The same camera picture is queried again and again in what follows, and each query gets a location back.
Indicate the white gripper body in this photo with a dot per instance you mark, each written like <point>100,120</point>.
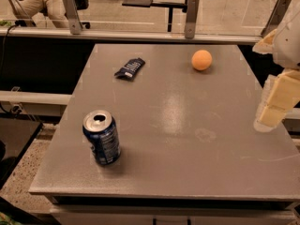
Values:
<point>290,47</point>

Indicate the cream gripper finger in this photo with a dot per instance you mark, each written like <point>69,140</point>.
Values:
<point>280,94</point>
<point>265,45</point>

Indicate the orange fruit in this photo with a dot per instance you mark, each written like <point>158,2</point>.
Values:
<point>201,60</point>

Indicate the blue rxbar wrapper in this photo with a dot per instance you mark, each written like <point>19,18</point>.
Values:
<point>130,69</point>

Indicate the blue soda can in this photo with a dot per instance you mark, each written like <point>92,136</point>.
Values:
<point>100,130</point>

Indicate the seated person in beige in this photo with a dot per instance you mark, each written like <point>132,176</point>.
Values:
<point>55,10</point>

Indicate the black side table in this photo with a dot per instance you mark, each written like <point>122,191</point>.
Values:
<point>15,137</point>

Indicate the right metal bracket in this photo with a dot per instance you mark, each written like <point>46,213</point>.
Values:
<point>278,13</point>

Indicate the metal bracket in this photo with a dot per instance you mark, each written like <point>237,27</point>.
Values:
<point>74,23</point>
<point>278,13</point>
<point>191,18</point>

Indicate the middle metal bracket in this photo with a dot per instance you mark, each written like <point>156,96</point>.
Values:
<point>191,18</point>

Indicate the metal rail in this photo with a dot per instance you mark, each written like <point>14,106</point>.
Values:
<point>122,36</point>

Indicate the left metal bracket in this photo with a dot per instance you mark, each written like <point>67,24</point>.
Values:
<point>74,23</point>

